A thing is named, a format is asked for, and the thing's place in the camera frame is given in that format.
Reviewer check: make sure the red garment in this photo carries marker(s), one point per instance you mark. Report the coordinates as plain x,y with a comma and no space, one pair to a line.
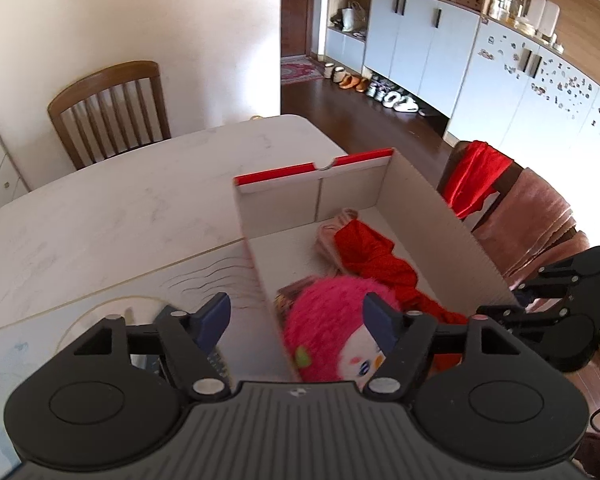
475,175

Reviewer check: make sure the red patterned rug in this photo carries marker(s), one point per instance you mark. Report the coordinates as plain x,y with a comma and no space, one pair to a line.
300,71

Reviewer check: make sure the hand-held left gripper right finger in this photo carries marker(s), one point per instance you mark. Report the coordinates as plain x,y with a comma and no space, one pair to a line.
380,322

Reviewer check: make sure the row of shoes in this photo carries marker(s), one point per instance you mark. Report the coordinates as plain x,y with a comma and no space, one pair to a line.
385,92

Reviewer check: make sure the white storage cabinet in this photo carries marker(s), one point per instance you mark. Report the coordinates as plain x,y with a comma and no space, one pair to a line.
420,45

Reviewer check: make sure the red shoe box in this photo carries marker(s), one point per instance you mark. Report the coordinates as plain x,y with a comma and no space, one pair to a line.
430,210

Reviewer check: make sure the red patterned cloth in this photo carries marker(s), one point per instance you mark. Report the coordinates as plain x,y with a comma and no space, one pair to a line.
375,250

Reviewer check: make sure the wooden chair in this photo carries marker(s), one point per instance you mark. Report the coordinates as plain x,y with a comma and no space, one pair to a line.
110,77
452,160

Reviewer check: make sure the dark wooden door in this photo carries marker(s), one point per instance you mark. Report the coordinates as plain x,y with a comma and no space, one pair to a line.
292,10

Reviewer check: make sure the pink cloth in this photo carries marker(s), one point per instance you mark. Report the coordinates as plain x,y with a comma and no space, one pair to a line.
327,242

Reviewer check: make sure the white cabinet with stickers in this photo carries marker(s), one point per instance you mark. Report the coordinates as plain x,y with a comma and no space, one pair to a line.
530,110

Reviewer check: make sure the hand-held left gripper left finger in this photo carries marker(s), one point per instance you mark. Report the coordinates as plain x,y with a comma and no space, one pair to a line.
215,317

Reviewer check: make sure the pink towel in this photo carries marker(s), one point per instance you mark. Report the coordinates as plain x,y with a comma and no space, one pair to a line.
535,220

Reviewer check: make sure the black remote control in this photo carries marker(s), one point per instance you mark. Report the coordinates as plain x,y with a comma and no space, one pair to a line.
219,367

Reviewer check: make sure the white tote bag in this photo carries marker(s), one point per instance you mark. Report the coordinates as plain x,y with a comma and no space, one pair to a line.
354,17

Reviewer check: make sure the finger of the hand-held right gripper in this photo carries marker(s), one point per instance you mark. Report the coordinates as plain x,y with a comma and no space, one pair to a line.
570,270
515,321

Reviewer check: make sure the printed table mat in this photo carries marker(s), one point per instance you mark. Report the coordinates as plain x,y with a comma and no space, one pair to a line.
80,300

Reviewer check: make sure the cluster of glass jars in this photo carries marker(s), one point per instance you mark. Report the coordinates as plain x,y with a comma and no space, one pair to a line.
520,7

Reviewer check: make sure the pink plush toy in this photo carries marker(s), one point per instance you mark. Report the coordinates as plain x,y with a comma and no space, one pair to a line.
325,315

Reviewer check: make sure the wooden wall shelf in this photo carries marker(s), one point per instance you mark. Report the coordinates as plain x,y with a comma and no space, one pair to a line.
587,15

